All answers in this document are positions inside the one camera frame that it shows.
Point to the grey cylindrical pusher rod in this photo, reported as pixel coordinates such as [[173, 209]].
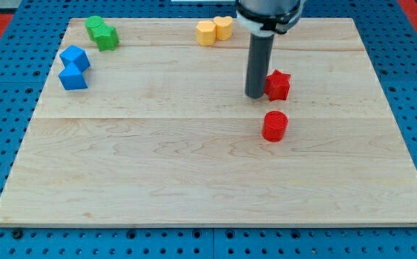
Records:
[[260, 49]]

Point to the red star block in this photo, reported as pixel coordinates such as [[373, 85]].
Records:
[[277, 85]]

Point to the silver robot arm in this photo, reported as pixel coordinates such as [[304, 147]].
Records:
[[264, 19]]

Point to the green star block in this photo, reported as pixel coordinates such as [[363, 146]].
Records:
[[106, 37]]

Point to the blue cube block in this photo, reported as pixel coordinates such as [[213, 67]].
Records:
[[76, 56]]

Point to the yellow heart block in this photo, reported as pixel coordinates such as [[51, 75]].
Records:
[[224, 27]]

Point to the yellow hexagon block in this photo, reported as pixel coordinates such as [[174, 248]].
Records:
[[205, 33]]

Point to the red cylinder block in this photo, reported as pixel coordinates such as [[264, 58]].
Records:
[[274, 126]]

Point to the light wooden board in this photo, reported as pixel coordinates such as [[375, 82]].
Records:
[[164, 136]]

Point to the green cylinder block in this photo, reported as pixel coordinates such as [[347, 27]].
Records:
[[92, 23]]

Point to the blue angular block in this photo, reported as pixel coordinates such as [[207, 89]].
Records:
[[72, 78]]

